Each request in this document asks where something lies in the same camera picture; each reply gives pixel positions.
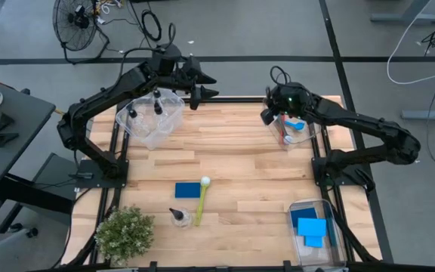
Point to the clear plastic storage tub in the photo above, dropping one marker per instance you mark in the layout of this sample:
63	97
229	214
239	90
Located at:
164	128

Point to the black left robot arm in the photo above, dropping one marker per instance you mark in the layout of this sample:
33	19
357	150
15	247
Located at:
100	98

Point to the clear plastic organizer bin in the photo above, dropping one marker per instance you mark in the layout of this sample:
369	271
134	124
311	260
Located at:
297	253
304	138

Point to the black spare gripper finger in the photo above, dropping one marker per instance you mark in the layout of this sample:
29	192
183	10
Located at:
4	122
4	139

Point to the light blue kitchen sponge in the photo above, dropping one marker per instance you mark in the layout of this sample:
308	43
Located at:
312	227
313	242

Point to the blue dish brush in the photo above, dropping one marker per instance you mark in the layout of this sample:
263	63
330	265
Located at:
296	125

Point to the grey side table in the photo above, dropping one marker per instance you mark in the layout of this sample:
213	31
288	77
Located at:
13	124

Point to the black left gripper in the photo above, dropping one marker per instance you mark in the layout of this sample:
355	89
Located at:
170	68

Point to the clear soap pump bottle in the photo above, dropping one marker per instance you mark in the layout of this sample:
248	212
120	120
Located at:
158	108
157	93
131	112
178	214

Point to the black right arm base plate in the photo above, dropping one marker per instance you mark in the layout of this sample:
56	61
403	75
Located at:
317	177

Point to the black floor fan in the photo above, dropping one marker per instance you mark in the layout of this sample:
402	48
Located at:
76	22

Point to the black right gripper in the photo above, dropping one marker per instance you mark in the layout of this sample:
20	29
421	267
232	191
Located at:
289	100

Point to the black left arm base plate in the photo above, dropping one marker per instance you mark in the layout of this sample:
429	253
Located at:
89	166

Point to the small green potted plant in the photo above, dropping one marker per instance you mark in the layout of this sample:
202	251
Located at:
125	234

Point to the dark blue kitchen sponge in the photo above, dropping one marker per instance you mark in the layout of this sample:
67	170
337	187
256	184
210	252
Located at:
300	212
331	226
187	190

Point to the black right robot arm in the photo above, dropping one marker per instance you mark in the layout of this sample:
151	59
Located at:
353	121

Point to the black aluminium rig frame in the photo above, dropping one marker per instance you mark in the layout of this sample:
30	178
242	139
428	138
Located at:
232	100

